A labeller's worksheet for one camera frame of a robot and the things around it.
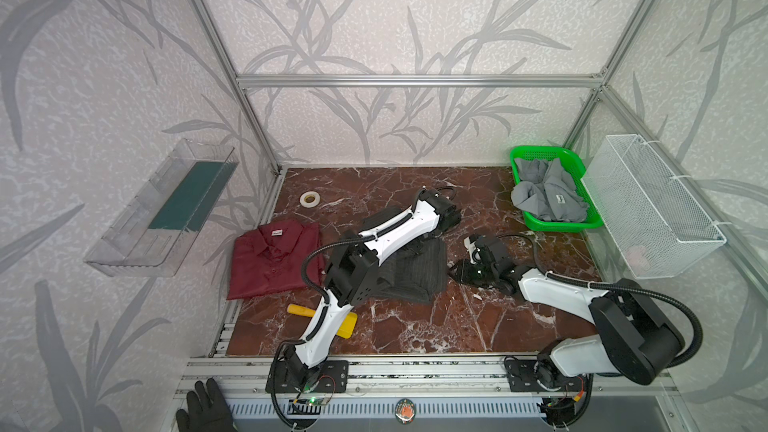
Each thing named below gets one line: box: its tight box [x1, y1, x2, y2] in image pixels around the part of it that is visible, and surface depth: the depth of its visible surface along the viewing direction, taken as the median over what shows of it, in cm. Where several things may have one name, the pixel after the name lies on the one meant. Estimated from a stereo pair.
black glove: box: [176, 378, 238, 432], surface depth 69 cm
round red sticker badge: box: [394, 398, 416, 425], surface depth 71 cm
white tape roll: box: [299, 191, 321, 208], surface depth 113 cm
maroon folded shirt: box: [227, 220, 325, 300], surface depth 95 cm
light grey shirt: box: [511, 158, 588, 223], surface depth 104 cm
